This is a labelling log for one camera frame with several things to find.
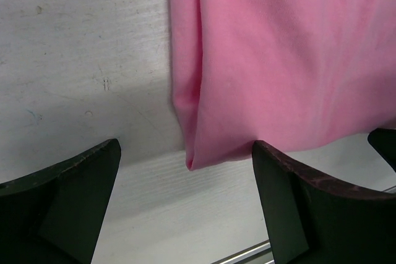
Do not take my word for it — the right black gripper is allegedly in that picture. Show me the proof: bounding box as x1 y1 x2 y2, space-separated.
368 128 396 171

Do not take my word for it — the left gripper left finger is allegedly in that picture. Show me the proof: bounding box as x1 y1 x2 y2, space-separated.
1 139 121 263

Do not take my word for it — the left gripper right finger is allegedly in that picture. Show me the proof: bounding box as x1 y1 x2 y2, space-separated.
252 141 395 263

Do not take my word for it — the pink t shirt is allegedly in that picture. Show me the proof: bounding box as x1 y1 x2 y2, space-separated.
170 0 395 170

